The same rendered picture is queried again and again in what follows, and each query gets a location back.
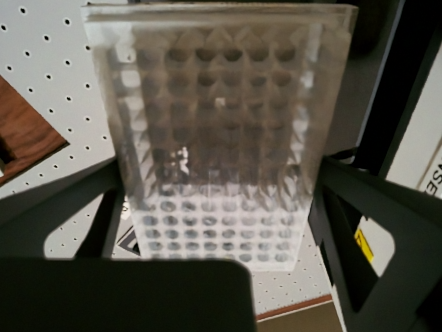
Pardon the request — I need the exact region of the white multi-well plate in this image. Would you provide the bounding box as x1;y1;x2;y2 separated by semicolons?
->
79;2;359;271

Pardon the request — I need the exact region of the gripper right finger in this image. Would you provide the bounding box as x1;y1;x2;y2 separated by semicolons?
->
313;155;442;332

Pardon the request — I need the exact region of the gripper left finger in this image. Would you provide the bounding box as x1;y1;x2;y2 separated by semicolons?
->
0;156;126;258

